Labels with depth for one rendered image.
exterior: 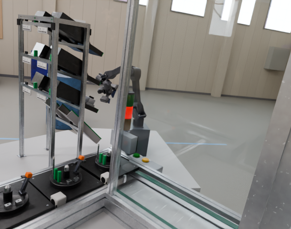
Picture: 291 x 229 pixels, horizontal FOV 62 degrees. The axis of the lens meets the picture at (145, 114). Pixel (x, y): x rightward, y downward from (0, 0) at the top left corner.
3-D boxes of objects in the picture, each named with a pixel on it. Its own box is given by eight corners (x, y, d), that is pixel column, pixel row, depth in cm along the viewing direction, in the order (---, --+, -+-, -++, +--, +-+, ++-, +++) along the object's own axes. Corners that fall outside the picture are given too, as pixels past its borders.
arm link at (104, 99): (116, 79, 187) (109, 77, 189) (104, 95, 176) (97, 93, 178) (118, 87, 193) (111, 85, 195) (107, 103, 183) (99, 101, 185)
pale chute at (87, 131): (86, 136, 155) (91, 131, 156) (96, 144, 146) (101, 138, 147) (57, 108, 137) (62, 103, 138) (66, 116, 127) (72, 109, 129)
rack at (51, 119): (49, 146, 161) (52, 20, 139) (82, 169, 140) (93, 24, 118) (16, 155, 145) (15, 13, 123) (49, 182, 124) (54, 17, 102)
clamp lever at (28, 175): (23, 190, 94) (30, 171, 95) (25, 192, 93) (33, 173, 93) (14, 190, 91) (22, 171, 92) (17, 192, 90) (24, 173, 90)
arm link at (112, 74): (141, 73, 164) (137, 58, 164) (133, 73, 158) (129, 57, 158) (113, 86, 182) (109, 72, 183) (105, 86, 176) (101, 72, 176)
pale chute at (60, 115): (72, 129, 164) (77, 124, 165) (81, 136, 155) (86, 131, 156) (42, 102, 145) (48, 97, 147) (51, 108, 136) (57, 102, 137)
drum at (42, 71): (55, 82, 782) (56, 51, 755) (52, 87, 722) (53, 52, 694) (32, 81, 764) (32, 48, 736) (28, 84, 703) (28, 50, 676)
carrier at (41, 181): (72, 166, 125) (74, 143, 122) (103, 186, 111) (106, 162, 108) (26, 182, 107) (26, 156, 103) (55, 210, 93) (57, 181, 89)
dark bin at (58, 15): (90, 53, 139) (95, 42, 139) (101, 57, 130) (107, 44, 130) (45, 25, 119) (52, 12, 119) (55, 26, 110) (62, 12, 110)
